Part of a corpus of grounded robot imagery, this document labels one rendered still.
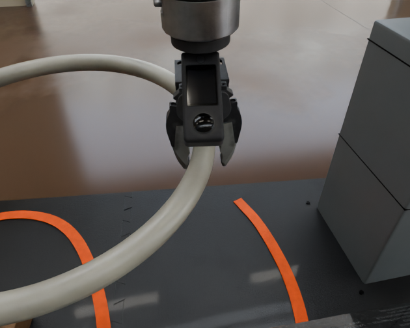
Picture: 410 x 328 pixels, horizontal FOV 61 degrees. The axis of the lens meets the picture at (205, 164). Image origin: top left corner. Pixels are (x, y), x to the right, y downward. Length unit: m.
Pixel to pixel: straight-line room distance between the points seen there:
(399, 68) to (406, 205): 0.40
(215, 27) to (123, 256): 0.25
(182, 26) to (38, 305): 0.31
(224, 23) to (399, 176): 0.89
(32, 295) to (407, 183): 1.01
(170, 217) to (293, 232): 1.20
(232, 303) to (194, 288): 0.15
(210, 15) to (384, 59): 0.87
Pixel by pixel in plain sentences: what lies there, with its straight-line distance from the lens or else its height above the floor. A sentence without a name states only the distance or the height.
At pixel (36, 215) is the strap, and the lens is 1.74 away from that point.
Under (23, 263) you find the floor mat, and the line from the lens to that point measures 1.59.
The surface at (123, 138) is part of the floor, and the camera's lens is 2.08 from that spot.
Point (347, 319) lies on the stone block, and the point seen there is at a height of 0.60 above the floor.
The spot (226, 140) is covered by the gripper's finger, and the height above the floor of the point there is 0.90.
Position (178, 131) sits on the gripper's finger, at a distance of 0.48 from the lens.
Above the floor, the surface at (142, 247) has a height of 0.91.
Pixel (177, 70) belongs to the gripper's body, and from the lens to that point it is 0.48.
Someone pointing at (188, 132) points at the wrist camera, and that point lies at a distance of 0.39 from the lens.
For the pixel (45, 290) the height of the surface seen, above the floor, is 0.90.
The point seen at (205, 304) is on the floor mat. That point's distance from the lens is 1.33.
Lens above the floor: 1.20
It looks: 40 degrees down
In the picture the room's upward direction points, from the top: straight up
